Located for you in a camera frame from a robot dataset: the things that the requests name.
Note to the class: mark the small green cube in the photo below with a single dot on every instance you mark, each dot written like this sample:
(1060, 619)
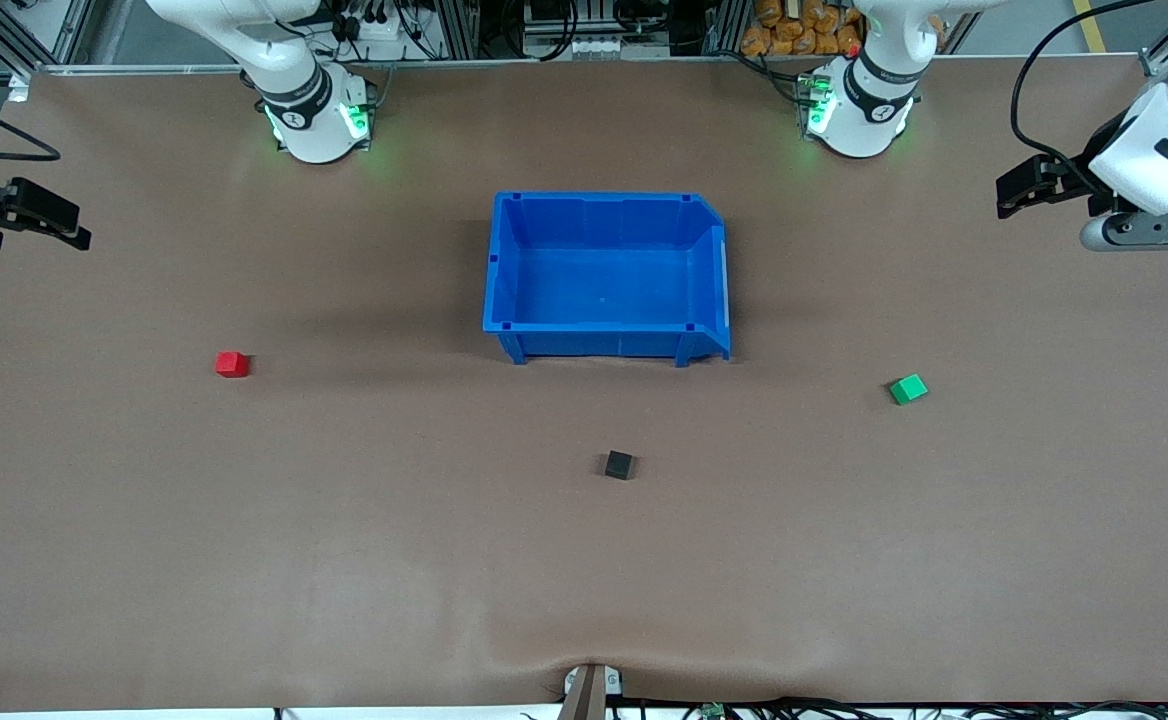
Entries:
(909, 389)

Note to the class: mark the small red cube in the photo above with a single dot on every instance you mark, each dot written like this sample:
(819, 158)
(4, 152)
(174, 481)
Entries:
(232, 364)

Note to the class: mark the blue plastic storage bin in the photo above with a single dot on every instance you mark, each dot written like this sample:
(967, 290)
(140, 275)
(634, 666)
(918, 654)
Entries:
(604, 275)

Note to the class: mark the small green connector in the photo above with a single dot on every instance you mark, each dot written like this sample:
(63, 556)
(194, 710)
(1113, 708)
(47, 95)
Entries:
(712, 711)

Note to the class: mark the aluminium table edge rail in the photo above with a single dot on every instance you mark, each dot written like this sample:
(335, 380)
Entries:
(544, 60)

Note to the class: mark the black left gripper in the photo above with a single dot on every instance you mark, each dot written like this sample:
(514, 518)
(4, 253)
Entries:
(1072, 181)

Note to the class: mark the small black cube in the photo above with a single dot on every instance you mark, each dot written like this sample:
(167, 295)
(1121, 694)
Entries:
(619, 465)

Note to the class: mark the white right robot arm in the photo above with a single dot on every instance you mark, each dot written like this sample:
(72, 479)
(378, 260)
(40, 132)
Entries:
(314, 110)

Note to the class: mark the large table cover mat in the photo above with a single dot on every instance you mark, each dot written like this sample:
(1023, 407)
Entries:
(344, 550)

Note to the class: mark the metal table clamp bracket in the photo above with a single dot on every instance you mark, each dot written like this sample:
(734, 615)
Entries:
(592, 690)

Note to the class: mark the white power strip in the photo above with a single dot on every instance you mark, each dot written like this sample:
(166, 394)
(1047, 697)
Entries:
(384, 28)

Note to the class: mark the pile of orange objects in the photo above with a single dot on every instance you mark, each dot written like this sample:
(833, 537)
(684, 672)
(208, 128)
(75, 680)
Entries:
(794, 30)

